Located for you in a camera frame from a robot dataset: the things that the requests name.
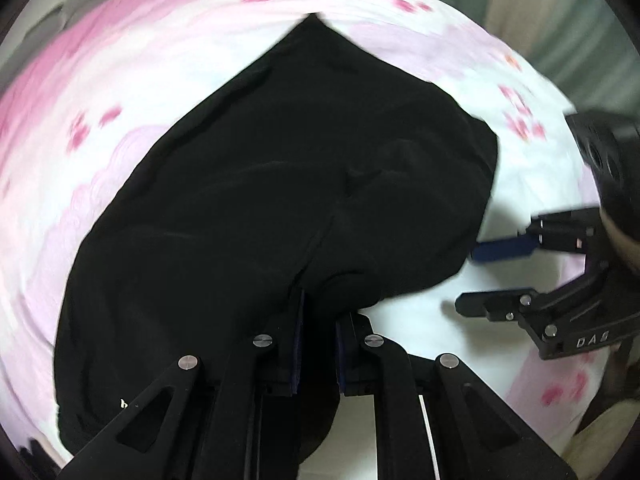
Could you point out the black pants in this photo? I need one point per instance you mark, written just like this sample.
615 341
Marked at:
240 185

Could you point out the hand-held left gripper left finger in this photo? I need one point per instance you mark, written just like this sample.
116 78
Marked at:
296 350

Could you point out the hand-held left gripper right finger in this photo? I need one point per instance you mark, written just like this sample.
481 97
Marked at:
343 360

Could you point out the pink floral bed sheet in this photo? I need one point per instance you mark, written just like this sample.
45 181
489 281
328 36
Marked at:
150 65

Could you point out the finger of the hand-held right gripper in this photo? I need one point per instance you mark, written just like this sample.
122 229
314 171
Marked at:
492 305
500 251

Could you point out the green and beige curtain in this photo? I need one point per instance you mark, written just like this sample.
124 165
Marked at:
550 5

